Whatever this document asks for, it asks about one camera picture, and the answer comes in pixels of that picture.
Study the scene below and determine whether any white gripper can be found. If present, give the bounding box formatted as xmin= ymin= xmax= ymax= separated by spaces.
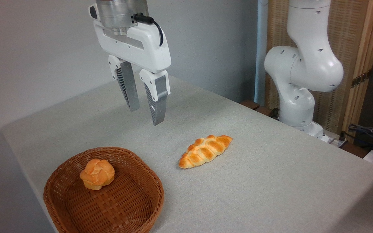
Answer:
xmin=88 ymin=4 xmax=172 ymax=127

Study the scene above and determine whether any light grey tablecloth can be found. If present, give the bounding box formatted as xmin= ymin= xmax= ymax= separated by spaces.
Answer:
xmin=0 ymin=73 xmax=373 ymax=233

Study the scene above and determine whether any brown wicker basket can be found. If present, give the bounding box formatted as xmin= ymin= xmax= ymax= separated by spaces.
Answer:
xmin=43 ymin=147 xmax=164 ymax=233

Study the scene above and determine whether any white vertical pipe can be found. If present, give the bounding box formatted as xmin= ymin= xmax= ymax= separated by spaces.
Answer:
xmin=254 ymin=0 xmax=269 ymax=106

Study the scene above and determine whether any black cable bundle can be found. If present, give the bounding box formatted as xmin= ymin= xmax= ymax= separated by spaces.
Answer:
xmin=348 ymin=124 xmax=373 ymax=147

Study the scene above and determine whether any round knotted bread roll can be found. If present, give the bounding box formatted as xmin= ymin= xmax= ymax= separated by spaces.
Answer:
xmin=80 ymin=159 xmax=115 ymax=191

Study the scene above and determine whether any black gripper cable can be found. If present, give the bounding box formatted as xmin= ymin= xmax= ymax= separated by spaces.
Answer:
xmin=134 ymin=13 xmax=164 ymax=47

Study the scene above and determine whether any long braided bread loaf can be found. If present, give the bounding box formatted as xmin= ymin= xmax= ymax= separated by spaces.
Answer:
xmin=178 ymin=134 xmax=233 ymax=169

